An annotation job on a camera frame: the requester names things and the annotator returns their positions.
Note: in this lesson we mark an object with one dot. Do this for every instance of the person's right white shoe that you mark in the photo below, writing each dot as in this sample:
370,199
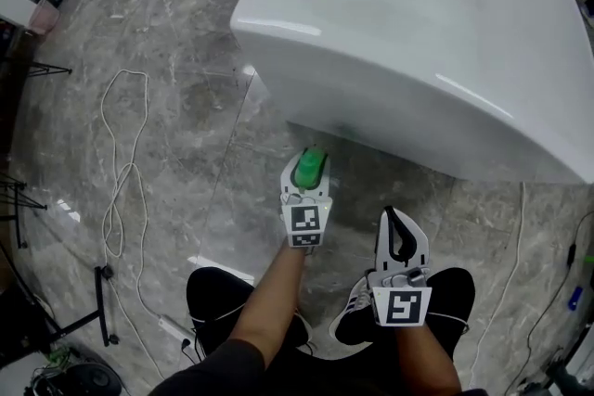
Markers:
350,315

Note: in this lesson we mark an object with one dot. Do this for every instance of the white power strip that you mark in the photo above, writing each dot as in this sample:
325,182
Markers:
174,328

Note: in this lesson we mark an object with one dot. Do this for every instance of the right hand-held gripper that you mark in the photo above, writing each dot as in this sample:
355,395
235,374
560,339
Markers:
404,303

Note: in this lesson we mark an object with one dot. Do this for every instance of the person's left forearm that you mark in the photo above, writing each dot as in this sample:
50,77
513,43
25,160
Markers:
274,301

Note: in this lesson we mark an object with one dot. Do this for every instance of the pink waste bin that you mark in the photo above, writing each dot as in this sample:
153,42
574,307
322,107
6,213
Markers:
45,16

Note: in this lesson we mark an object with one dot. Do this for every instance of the person's black clothing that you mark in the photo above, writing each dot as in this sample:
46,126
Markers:
223,366

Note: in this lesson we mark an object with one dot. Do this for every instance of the small blue item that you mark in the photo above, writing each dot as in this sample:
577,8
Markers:
575,297

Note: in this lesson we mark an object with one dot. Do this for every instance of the black round robot vacuum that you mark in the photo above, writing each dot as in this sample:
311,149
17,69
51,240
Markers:
79,378

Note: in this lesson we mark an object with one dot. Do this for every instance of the person's right forearm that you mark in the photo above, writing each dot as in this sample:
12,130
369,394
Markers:
424,352

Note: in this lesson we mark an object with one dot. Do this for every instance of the white bathtub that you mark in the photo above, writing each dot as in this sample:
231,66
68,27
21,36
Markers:
417,51

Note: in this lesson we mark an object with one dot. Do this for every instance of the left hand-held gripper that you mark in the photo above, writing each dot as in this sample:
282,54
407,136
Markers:
304,220

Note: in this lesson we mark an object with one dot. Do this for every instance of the green bottle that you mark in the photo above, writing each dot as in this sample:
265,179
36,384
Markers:
308,169

